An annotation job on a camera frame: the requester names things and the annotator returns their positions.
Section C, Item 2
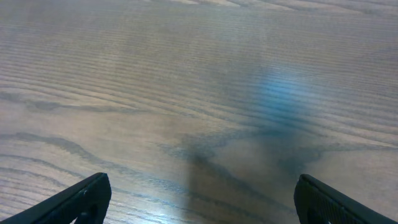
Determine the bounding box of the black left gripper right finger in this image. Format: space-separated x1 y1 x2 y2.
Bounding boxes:
294 174 397 224

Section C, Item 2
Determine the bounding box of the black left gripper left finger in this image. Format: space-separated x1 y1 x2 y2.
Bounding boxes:
1 172 112 224

